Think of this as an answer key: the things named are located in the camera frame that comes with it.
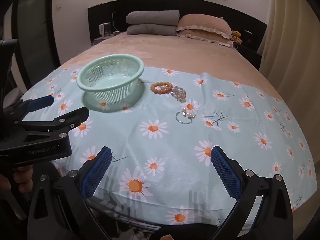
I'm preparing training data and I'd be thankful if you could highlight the dark glass door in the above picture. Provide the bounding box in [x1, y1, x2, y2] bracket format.
[11, 0, 62, 90]

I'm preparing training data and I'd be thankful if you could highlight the pink bead bracelet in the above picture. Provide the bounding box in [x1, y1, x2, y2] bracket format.
[170, 85, 188, 103]

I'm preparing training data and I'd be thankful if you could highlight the white bedside appliance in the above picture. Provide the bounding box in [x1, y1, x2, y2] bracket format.
[99, 23, 112, 38]

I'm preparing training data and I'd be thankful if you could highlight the brown teddy bear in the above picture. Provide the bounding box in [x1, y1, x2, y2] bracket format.
[231, 30, 243, 45]

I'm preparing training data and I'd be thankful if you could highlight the dark nightstand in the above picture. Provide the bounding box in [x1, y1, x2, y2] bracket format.
[236, 42, 262, 69]
[91, 33, 125, 46]

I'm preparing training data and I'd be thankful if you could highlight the black headboard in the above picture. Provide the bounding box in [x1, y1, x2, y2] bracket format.
[87, 0, 268, 47]

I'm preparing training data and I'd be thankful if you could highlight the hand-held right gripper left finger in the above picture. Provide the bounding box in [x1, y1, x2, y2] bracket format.
[27, 146, 113, 240]

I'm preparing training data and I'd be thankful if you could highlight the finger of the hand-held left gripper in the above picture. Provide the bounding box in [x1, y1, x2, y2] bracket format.
[5, 95, 54, 122]
[15, 107, 90, 141]

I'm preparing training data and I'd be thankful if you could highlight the beige bed cover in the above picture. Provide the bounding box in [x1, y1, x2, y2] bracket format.
[60, 31, 288, 100]

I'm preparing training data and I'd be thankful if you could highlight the light blue daisy cloth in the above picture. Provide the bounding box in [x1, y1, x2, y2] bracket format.
[21, 66, 314, 227]

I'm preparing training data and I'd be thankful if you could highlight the green plastic mesh basket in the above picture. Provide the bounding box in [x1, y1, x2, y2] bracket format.
[76, 54, 145, 106]

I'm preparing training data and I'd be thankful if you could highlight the orange bead bracelet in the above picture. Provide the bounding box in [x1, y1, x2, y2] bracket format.
[150, 81, 174, 95]

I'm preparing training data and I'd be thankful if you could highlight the silver hoop bangle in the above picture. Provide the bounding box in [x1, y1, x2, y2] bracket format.
[175, 111, 194, 125]

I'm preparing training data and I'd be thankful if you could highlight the grey folded blanket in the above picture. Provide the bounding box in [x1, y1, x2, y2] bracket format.
[126, 10, 180, 26]
[127, 24, 178, 37]

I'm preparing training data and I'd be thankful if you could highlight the beige frilled pillow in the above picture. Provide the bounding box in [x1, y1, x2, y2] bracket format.
[178, 30, 234, 48]
[176, 14, 233, 37]

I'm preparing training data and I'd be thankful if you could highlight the person's left hand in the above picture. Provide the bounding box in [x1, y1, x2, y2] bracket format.
[0, 165, 35, 201]

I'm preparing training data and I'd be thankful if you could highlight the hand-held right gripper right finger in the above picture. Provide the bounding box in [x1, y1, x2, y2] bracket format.
[211, 145, 293, 240]

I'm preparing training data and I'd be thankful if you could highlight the beige curtain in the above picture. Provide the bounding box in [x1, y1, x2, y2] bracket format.
[259, 0, 320, 105]

